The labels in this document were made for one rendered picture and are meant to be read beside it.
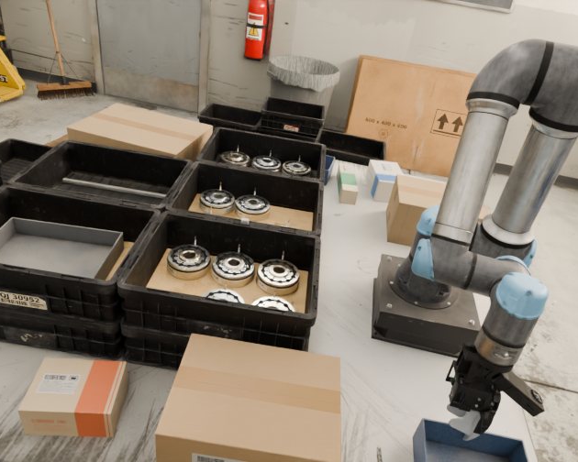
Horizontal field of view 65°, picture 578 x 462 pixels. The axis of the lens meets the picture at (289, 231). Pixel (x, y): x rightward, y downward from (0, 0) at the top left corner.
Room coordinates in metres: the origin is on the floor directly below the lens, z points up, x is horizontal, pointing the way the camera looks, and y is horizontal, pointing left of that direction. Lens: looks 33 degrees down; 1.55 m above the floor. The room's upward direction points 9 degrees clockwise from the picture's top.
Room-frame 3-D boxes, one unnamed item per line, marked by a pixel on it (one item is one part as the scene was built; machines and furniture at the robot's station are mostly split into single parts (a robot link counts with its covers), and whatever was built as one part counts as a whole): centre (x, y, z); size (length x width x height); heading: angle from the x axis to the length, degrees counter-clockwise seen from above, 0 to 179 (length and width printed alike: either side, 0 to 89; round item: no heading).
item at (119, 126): (1.51, 0.57, 0.80); 0.40 x 0.30 x 0.20; 80
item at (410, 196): (1.43, -0.50, 0.78); 0.30 x 0.22 x 0.16; 86
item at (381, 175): (1.72, -0.36, 0.74); 0.20 x 0.12 x 0.09; 7
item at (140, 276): (0.80, 0.12, 0.87); 0.40 x 0.30 x 0.11; 90
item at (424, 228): (0.98, -0.38, 0.97); 0.13 x 0.12 x 0.14; 74
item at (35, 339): (0.80, 0.52, 0.76); 0.40 x 0.30 x 0.12; 90
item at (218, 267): (0.87, 0.12, 0.86); 0.10 x 0.10 x 0.01
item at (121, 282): (0.80, 0.12, 0.92); 0.40 x 0.30 x 0.02; 90
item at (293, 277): (0.87, 0.01, 0.86); 0.10 x 0.10 x 0.01
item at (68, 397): (0.53, 0.35, 0.74); 0.16 x 0.12 x 0.07; 98
